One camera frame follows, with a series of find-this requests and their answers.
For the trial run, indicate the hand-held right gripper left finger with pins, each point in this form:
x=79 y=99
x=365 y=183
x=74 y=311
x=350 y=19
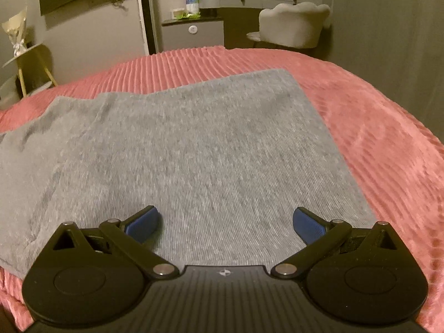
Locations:
x=144 y=222

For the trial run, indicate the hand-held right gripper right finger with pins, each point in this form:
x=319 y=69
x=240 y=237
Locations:
x=307 y=222

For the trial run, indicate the grey curtain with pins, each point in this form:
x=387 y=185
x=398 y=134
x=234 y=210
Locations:
x=388 y=34

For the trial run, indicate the grey pants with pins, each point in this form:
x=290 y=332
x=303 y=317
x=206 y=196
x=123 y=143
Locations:
x=194 y=152

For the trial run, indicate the tall white standing panel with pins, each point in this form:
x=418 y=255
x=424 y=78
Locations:
x=147 y=14

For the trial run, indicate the wrapped flower bouquet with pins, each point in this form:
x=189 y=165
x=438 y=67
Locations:
x=17 y=31

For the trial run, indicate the pink ribbed blanket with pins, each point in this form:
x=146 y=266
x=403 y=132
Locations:
x=381 y=118

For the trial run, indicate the white cup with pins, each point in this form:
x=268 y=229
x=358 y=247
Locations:
x=177 y=14

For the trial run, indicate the green packets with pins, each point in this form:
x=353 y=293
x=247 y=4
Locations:
x=190 y=16

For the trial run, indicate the grey drawer cabinet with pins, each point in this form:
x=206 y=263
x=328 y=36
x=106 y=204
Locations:
x=194 y=36

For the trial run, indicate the yellow tiered side table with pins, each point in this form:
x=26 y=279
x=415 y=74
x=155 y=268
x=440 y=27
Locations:
x=34 y=62

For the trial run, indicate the grey shell-back chair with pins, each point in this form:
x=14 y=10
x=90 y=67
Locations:
x=295 y=24

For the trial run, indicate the blue white container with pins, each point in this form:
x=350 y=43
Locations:
x=192 y=2

